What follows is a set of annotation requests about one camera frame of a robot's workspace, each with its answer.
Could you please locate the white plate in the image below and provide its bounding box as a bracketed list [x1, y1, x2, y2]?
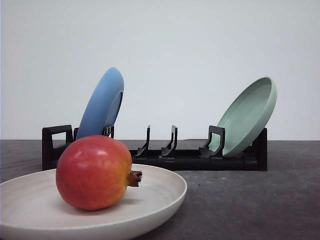
[0, 164, 187, 240]

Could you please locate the blue plate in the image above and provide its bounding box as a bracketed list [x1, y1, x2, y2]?
[77, 67, 124, 139]

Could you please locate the black plate rack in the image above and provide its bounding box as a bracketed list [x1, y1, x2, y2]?
[41, 124, 268, 171]

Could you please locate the green plate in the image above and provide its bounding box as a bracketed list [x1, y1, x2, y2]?
[209, 77, 278, 156]

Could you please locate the red pomegranate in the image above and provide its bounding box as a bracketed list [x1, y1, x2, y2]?
[56, 135, 143, 211]

